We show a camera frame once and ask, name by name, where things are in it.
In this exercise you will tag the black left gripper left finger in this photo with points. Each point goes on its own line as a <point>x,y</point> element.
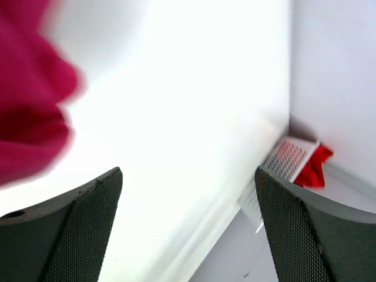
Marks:
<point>63,238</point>

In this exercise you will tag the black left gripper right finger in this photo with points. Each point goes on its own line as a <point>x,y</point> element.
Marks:
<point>313,238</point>

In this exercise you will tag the pink t shirt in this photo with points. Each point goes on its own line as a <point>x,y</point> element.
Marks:
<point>35,79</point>

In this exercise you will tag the red t shirt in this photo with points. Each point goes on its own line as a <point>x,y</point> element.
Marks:
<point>312,175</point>

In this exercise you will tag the white plastic basket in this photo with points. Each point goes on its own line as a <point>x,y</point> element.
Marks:
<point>287,160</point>

